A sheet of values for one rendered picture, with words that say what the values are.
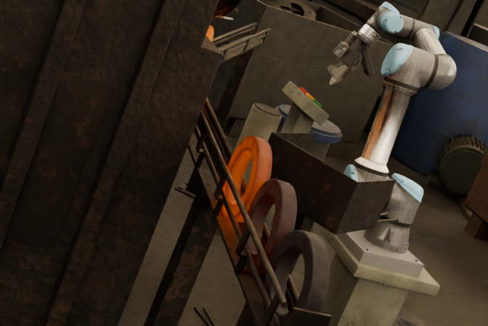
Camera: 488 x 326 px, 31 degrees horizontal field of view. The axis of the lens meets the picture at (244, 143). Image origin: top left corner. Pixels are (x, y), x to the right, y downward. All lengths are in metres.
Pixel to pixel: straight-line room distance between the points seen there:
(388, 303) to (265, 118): 0.82
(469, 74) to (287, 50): 1.44
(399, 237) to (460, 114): 2.89
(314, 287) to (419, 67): 1.48
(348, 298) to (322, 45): 2.21
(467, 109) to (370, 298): 2.96
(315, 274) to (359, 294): 1.47
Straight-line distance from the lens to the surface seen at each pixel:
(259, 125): 3.32
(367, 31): 3.35
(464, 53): 5.78
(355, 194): 2.08
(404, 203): 2.95
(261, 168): 1.80
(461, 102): 5.79
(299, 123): 3.42
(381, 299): 3.02
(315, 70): 4.95
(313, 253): 1.52
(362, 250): 2.87
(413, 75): 2.88
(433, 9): 6.40
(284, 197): 1.67
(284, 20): 4.72
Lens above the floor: 1.22
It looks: 15 degrees down
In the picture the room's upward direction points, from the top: 22 degrees clockwise
